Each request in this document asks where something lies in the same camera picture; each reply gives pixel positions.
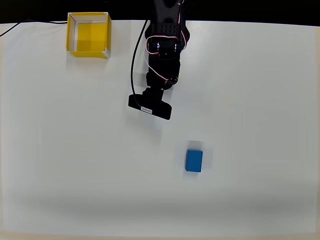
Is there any blue rectangular block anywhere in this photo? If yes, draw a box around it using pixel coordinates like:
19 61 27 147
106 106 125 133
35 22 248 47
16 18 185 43
184 148 204 173

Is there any black camera cable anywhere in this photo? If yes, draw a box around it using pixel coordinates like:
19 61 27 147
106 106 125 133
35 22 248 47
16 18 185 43
130 19 149 110

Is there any red white servo wire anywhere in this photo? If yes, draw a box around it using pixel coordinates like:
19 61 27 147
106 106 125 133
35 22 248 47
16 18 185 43
144 0 188 83

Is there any yellow open cardboard box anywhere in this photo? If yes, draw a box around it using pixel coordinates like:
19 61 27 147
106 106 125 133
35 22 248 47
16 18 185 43
65 11 112 60

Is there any thin black table cable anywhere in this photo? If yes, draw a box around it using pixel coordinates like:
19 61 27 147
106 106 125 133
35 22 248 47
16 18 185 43
0 20 69 37

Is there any black bar-shaped wrist camera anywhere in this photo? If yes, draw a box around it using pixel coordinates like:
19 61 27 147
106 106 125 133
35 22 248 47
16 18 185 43
127 89 173 121

